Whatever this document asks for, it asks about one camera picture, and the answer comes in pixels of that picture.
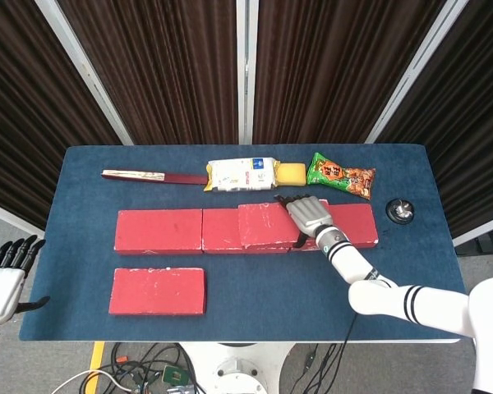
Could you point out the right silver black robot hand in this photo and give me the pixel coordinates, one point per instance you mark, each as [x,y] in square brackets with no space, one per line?
[312,215]

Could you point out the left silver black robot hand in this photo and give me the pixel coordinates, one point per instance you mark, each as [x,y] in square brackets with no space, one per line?
[2,287]

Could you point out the red brick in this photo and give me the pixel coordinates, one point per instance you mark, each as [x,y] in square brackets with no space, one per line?
[353,225]
[156,291]
[263,223]
[219,230]
[156,230]

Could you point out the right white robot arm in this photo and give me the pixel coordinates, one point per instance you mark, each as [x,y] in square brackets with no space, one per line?
[394,299]

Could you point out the yellow sponge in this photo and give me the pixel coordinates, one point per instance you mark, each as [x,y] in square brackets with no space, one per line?
[291,174]

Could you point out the green orange snack bag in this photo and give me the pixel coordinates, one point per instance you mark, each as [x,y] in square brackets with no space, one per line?
[337,174]

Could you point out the white plastic wrapped packet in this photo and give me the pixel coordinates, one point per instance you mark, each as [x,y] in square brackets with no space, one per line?
[238,174]

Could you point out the black silver call bell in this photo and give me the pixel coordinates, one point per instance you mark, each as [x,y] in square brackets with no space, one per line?
[399,210]

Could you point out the blue felt table cover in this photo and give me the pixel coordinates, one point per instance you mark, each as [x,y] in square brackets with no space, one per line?
[250,287]

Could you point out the yellow floor tape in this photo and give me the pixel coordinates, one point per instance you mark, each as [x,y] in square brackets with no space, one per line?
[94,365]

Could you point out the dark red folded fan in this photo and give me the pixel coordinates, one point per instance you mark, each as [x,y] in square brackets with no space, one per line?
[181,178]

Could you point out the brown pleated divider panel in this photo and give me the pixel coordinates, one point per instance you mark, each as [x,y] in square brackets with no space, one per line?
[160,74]
[476,123]
[333,74]
[24,102]

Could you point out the green circuit board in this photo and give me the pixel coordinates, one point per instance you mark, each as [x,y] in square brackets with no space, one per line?
[175,374]

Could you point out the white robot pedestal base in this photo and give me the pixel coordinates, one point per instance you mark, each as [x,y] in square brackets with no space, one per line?
[238,369]

